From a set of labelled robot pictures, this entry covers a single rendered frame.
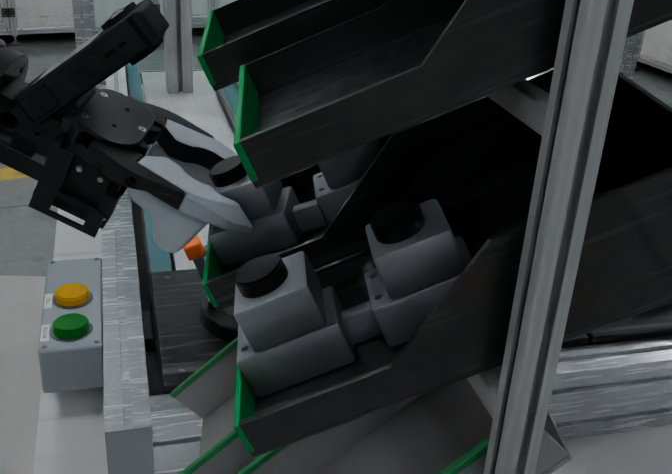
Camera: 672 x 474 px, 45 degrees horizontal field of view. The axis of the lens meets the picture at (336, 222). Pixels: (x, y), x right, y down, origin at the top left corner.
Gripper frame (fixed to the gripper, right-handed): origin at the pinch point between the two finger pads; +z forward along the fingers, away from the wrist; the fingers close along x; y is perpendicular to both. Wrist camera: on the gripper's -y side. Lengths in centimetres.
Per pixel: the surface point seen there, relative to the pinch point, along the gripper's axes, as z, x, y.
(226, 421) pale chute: 8.0, -0.3, 22.2
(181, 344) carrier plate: 2.6, -17.1, 31.0
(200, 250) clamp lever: -0.2, -22.4, 22.2
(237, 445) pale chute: 7.8, 8.4, 15.4
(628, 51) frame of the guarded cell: 70, -136, -1
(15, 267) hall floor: -48, -183, 177
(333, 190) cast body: 5.1, 1.1, -4.1
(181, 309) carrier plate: 1.2, -24.1, 32.2
